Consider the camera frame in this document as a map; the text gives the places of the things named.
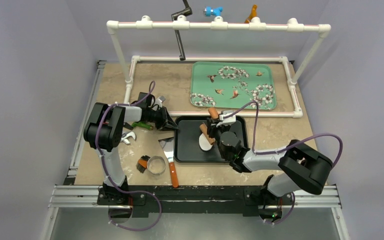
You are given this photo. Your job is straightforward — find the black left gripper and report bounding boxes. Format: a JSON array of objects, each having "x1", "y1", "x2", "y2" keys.
[{"x1": 144, "y1": 106, "x2": 178, "y2": 131}]

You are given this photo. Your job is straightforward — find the white dough ball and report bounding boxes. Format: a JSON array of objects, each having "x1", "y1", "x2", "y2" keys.
[{"x1": 198, "y1": 133, "x2": 215, "y2": 152}]

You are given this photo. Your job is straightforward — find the wooden double-ended rolling pin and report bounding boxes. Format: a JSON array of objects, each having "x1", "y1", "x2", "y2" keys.
[{"x1": 199, "y1": 107, "x2": 220, "y2": 146}]

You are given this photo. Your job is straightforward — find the metal scraper orange handle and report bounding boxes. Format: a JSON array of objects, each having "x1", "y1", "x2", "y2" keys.
[{"x1": 158, "y1": 137, "x2": 179, "y2": 188}]

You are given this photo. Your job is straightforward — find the black baking tray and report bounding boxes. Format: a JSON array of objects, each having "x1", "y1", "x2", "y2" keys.
[{"x1": 173, "y1": 115, "x2": 249, "y2": 164}]

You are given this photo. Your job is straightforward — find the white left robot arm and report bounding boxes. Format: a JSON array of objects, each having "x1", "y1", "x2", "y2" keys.
[{"x1": 83, "y1": 92, "x2": 179, "y2": 205}]

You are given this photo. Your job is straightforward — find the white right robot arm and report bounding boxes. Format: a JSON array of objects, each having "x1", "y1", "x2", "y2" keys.
[{"x1": 199, "y1": 117, "x2": 334, "y2": 204}]

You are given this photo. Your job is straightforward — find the green floral tray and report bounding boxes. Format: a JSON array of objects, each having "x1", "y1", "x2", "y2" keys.
[{"x1": 190, "y1": 61, "x2": 277, "y2": 111}]

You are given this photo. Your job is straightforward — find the small orange black brush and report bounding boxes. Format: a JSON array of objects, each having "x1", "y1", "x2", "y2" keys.
[{"x1": 136, "y1": 155, "x2": 150, "y2": 174}]

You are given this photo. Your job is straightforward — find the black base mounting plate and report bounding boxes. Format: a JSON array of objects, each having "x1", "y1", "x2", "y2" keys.
[{"x1": 96, "y1": 185, "x2": 293, "y2": 219}]

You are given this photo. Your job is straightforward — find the blue plastic toy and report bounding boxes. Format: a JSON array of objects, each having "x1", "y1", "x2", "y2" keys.
[{"x1": 203, "y1": 6, "x2": 223, "y2": 17}]

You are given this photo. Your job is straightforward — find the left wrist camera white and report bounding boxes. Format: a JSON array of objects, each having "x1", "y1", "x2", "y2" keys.
[{"x1": 152, "y1": 96, "x2": 166, "y2": 110}]

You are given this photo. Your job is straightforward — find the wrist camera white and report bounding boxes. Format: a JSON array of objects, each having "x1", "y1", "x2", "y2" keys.
[
  {"x1": 218, "y1": 110, "x2": 236, "y2": 126},
  {"x1": 152, "y1": 96, "x2": 166, "y2": 110}
]

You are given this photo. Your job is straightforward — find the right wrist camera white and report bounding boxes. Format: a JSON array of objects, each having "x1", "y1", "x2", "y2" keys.
[{"x1": 218, "y1": 110, "x2": 236, "y2": 126}]

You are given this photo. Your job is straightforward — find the red handled adjustable wrench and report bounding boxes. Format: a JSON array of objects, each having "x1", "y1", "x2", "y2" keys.
[{"x1": 120, "y1": 131, "x2": 137, "y2": 145}]

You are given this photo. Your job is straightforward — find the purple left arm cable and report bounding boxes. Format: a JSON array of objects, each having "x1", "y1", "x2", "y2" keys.
[{"x1": 94, "y1": 80, "x2": 163, "y2": 233}]

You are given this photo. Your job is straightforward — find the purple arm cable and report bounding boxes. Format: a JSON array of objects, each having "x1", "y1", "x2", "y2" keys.
[
  {"x1": 94, "y1": 80, "x2": 163, "y2": 233},
  {"x1": 225, "y1": 100, "x2": 344, "y2": 226}
]

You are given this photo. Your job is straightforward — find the round metal cutter ring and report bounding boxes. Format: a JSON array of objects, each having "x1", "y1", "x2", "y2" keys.
[{"x1": 146, "y1": 156, "x2": 167, "y2": 176}]

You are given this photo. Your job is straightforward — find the white PVC pipe frame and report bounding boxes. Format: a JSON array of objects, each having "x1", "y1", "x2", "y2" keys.
[{"x1": 106, "y1": 15, "x2": 332, "y2": 118}]

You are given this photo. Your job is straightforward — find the black hanging crank handle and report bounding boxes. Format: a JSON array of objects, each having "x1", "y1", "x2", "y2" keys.
[{"x1": 170, "y1": 0, "x2": 194, "y2": 62}]

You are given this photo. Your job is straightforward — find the aluminium rail frame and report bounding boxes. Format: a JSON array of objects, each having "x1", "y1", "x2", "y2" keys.
[{"x1": 39, "y1": 59, "x2": 352, "y2": 240}]

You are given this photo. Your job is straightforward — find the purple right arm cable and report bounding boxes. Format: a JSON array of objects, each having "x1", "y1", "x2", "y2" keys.
[{"x1": 225, "y1": 100, "x2": 344, "y2": 226}]

